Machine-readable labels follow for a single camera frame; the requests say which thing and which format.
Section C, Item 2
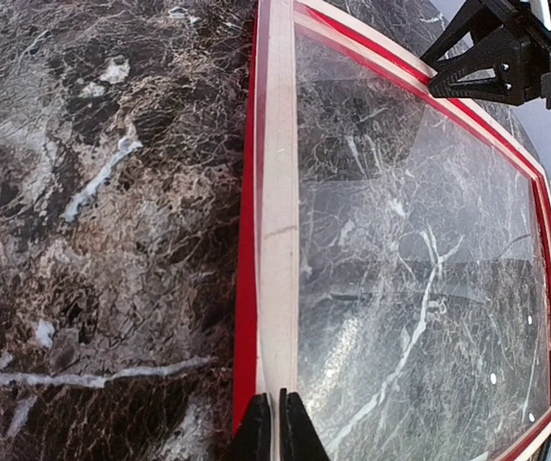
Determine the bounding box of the wooden picture frame red edge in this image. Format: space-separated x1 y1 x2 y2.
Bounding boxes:
230 0 551 461

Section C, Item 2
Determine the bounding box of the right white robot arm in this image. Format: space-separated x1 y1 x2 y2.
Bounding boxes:
421 1 551 460

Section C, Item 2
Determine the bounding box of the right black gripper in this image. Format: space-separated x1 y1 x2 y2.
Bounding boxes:
420 1 551 109

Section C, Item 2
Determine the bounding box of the clear acrylic sheet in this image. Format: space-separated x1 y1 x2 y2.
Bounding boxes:
255 0 551 461

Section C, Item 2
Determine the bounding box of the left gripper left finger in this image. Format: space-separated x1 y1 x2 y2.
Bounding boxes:
227 394 272 461

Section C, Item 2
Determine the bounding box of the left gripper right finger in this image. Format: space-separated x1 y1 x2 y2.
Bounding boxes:
278 388 329 461

